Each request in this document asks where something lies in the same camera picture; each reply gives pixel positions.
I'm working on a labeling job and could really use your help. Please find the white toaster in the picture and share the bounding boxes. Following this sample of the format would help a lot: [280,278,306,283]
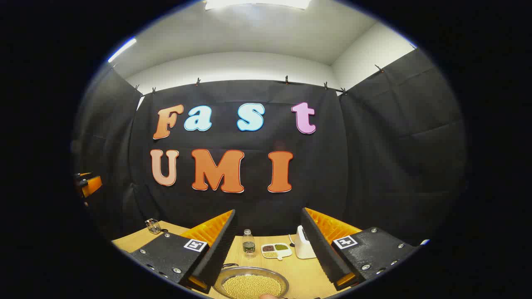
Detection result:
[294,225,318,260]

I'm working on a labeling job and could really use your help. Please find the white divided dish of beans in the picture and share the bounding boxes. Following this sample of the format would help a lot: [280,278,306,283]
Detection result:
[261,243,293,261]

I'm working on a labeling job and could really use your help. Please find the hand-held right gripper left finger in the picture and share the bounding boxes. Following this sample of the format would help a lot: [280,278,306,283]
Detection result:
[129,209,238,294]

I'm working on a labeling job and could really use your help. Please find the large ceiling light panel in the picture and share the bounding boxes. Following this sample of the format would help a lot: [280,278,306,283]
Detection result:
[204,0,312,10]

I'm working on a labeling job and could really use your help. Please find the black backdrop cloth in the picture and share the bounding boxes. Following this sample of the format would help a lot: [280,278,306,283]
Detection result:
[71,48,468,246]

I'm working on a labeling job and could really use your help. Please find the clear plastic water bottle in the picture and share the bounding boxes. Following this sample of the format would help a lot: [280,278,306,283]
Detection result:
[242,229,256,259]

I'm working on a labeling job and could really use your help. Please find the narrow ceiling light strip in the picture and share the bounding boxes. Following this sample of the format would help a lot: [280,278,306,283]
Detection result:
[107,37,138,64]

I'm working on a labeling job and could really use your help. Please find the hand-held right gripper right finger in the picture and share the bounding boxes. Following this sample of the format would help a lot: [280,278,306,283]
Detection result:
[300,207,418,291]

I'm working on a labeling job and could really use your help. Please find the steel pot with soybeans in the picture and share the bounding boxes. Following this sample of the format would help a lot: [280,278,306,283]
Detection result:
[213,262,290,299]

